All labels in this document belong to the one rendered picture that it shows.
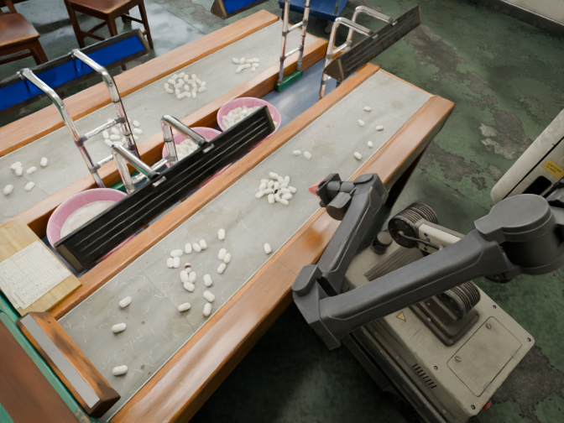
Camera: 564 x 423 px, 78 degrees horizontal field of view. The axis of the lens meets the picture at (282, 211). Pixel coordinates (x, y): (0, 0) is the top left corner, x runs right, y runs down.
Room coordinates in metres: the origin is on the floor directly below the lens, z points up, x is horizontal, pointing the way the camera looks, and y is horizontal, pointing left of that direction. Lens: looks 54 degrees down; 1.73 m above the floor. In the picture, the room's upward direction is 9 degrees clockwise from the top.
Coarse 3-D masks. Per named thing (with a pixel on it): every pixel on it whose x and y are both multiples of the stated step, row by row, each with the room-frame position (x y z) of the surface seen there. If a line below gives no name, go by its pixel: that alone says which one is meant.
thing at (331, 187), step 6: (336, 174) 0.75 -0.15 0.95; (330, 180) 0.72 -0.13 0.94; (336, 180) 0.73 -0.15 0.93; (324, 186) 0.69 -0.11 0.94; (330, 186) 0.69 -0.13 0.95; (336, 186) 0.68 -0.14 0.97; (318, 192) 0.67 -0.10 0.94; (324, 192) 0.68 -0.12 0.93; (330, 192) 0.68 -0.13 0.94; (336, 192) 0.67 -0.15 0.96; (324, 198) 0.67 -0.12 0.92; (330, 198) 0.67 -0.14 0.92; (324, 204) 0.65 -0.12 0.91
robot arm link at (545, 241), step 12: (552, 228) 0.32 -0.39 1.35; (540, 240) 0.31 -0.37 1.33; (552, 240) 0.31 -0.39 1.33; (504, 252) 0.32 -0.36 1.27; (516, 252) 0.31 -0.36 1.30; (528, 252) 0.30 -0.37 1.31; (540, 252) 0.30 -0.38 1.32; (552, 252) 0.30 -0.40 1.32; (516, 264) 0.30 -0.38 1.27; (528, 264) 0.30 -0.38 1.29; (540, 264) 0.29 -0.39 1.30
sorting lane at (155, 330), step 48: (384, 96) 1.51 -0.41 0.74; (288, 144) 1.07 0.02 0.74; (336, 144) 1.11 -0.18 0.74; (240, 192) 0.78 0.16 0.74; (192, 240) 0.56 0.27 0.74; (240, 240) 0.59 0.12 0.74; (288, 240) 0.62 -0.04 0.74; (144, 288) 0.38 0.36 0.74; (240, 288) 0.42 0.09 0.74; (96, 336) 0.23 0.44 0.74; (144, 336) 0.25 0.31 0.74; (192, 336) 0.27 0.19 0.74; (144, 384) 0.13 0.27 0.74
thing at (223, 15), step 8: (216, 0) 1.41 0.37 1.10; (224, 0) 1.43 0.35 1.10; (232, 0) 1.46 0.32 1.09; (240, 0) 1.49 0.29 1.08; (248, 0) 1.52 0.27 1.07; (256, 0) 1.55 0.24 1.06; (264, 0) 1.59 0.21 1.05; (216, 8) 1.41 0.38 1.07; (224, 8) 1.41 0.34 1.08; (232, 8) 1.44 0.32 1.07; (240, 8) 1.47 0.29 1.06; (248, 8) 1.51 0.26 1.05; (224, 16) 1.39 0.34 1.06
